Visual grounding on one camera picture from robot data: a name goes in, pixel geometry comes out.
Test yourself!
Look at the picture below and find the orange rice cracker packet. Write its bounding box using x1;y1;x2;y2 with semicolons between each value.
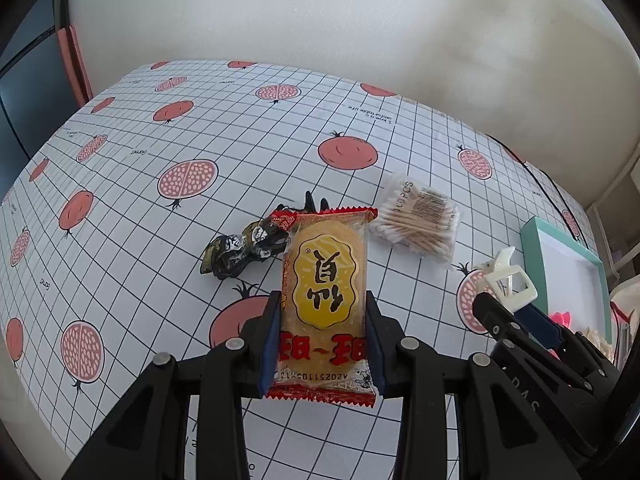
267;207;378;408

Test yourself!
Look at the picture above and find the black foil candy wrapper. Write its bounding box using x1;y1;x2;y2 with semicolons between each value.
200;191;330;281

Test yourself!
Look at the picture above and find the cotton swab bag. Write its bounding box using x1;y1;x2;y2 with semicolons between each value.
370;172;460;264

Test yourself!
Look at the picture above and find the cream hair claw clip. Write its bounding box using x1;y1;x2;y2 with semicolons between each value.
474;246;538;314

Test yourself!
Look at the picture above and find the pink hair roller clip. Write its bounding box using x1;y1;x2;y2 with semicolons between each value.
549;311;572;328

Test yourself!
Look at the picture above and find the cream lace scrunchie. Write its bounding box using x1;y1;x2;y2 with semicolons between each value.
577;327;614;361

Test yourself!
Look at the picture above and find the teal cardboard tray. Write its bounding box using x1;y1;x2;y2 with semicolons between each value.
521;217;612;341

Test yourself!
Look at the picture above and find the pomegranate grid tablecloth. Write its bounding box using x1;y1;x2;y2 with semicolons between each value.
1;61;594;478

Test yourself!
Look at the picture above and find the white shelf unit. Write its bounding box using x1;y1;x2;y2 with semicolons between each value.
587;148;639;289

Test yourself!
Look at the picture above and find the black charging cable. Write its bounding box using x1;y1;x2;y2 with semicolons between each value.
484;132;591;246

